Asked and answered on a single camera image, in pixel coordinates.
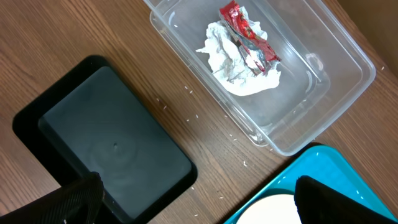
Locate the white napkin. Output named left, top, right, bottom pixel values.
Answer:
left=196, top=19, right=281, bottom=96

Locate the large white plate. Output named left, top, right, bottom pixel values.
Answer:
left=236, top=194, right=302, bottom=224

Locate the black tray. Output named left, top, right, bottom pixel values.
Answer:
left=12, top=55, right=198, bottom=223

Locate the teal plastic tray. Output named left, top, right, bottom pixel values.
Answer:
left=225, top=145, right=397, bottom=224

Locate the clear plastic bin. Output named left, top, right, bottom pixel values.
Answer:
left=144, top=0, right=376, bottom=156

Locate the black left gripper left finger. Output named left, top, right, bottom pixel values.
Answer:
left=1, top=172, right=104, bottom=224

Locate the red snack wrapper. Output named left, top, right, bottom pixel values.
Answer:
left=219, top=1, right=281, bottom=76

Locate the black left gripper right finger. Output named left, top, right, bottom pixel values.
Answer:
left=294, top=175, right=397, bottom=224

